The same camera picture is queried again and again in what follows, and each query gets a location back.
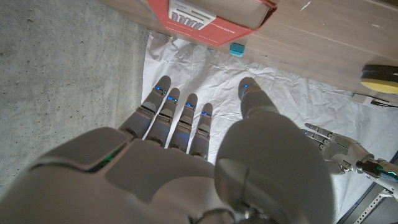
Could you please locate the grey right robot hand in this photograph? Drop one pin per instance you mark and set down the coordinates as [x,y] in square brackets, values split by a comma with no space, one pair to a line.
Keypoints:
[149,174]

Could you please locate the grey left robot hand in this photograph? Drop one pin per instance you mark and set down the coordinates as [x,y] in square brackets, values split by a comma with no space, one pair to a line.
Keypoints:
[340,147]

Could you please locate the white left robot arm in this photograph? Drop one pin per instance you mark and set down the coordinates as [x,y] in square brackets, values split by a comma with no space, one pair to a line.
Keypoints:
[381,172]

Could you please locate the yellow push button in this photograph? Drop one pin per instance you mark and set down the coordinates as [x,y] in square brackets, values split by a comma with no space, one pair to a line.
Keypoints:
[381,79]

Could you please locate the red notebook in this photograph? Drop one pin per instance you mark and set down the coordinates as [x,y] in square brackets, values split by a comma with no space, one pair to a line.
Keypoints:
[217,32]

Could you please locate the white power strip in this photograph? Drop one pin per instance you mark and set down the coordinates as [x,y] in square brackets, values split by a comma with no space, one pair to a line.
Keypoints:
[362,99]

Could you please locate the white backdrop sheet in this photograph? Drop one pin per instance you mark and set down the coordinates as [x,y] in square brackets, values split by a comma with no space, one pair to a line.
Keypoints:
[280,87]

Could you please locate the small teal box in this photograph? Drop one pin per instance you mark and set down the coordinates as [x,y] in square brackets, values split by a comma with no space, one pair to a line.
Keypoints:
[237,49]

